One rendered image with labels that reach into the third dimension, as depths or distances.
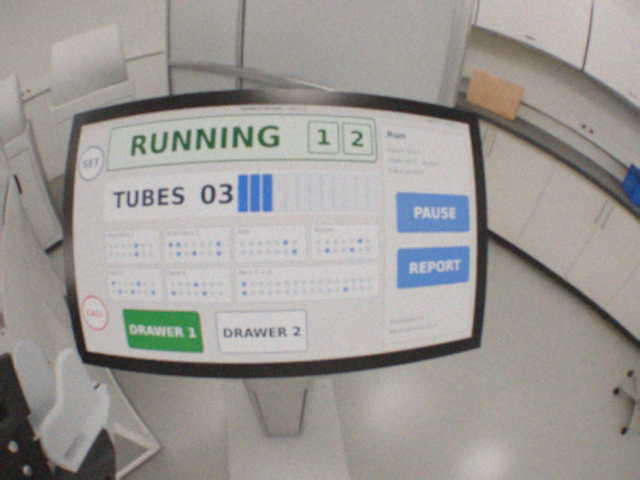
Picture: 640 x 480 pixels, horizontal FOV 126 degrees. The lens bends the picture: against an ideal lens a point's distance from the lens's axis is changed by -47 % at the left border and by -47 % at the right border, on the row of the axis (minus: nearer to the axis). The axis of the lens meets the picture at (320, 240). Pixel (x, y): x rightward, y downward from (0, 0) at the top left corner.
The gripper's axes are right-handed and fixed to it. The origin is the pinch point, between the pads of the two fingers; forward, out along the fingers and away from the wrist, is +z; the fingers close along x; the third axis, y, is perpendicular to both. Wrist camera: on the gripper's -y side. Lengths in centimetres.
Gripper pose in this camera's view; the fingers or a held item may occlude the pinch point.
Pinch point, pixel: (96, 404)
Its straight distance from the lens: 22.1
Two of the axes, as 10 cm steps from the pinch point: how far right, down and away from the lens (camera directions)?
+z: -1.6, -0.3, 9.9
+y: -0.2, -10.0, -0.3
